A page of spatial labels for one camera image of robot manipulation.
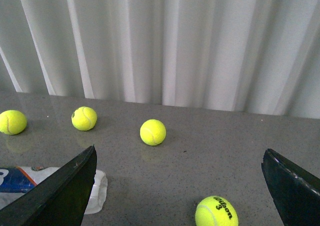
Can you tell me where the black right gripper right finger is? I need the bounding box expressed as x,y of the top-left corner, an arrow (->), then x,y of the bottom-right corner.
261,148 -> 320,226

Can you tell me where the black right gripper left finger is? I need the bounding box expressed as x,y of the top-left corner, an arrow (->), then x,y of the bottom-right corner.
0,145 -> 97,226

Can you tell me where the Wilson tennis ball can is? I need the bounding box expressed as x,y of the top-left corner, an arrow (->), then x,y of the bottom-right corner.
0,166 -> 108,215

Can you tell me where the yellow tennis ball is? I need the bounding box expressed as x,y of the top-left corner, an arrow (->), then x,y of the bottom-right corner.
71,106 -> 98,131
139,119 -> 167,146
0,110 -> 27,135

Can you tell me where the Wilson 3 tennis ball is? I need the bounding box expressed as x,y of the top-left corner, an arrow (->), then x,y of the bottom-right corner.
194,195 -> 239,226

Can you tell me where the white pleated curtain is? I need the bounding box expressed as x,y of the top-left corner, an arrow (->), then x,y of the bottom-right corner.
0,0 -> 320,119

